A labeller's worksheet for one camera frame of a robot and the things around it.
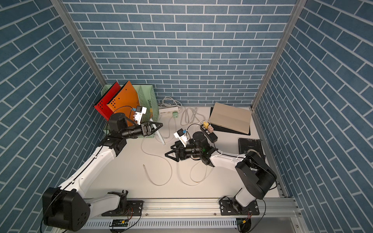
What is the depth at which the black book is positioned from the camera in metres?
0.96

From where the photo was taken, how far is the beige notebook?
3.62 ft

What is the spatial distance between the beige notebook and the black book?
0.24ft
